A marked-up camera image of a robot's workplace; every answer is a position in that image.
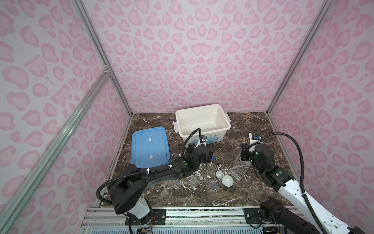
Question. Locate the small clear glass beaker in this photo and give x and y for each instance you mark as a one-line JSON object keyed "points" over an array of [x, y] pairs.
{"points": [[193, 182]]}

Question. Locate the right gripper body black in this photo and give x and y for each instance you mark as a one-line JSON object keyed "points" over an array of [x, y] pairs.
{"points": [[251, 157]]}

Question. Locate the clear glass flask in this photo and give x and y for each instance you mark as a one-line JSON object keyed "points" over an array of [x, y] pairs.
{"points": [[174, 185]]}

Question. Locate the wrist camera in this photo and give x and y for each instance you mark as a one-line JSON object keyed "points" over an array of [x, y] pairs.
{"points": [[202, 141], [254, 138]]}

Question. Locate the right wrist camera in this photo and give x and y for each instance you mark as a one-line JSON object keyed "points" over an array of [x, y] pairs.
{"points": [[254, 138]]}

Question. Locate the small white ceramic crucible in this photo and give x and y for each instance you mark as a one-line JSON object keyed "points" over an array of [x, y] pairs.
{"points": [[219, 174]]}

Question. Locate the white plastic storage bin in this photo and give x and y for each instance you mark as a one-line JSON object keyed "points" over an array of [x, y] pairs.
{"points": [[213, 121]]}

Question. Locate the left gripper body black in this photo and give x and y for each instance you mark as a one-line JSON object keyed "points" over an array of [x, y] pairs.
{"points": [[208, 158]]}

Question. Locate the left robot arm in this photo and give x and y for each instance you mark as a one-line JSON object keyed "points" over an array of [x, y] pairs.
{"points": [[126, 189]]}

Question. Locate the clear plastic test tube rack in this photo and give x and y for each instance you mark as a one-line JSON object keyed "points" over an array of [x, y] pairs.
{"points": [[240, 168]]}

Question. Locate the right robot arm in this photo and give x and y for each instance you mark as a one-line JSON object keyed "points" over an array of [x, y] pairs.
{"points": [[317, 219]]}

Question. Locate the white ceramic evaporating dish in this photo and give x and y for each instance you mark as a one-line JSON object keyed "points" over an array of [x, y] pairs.
{"points": [[227, 181]]}

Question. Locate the blue plastic bin lid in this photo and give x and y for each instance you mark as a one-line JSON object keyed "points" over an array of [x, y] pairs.
{"points": [[149, 148]]}

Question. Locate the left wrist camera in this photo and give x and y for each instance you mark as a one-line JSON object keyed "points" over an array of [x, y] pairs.
{"points": [[202, 141]]}

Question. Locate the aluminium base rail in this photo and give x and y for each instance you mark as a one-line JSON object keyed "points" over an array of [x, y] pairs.
{"points": [[181, 220]]}

